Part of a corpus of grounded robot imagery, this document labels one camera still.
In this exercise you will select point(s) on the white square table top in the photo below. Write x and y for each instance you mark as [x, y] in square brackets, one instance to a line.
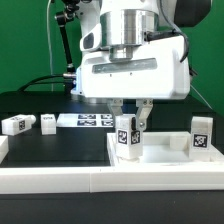
[163, 148]

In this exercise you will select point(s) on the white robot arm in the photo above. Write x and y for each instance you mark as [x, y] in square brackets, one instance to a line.
[128, 24]

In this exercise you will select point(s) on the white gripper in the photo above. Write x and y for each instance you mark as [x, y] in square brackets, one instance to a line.
[154, 72]

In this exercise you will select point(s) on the white U-shaped obstacle fence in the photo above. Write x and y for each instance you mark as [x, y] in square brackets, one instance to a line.
[134, 177]

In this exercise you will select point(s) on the white marker base plate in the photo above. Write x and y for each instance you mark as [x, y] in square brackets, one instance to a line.
[84, 120]

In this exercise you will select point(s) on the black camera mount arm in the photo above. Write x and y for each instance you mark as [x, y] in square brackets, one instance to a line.
[62, 18]

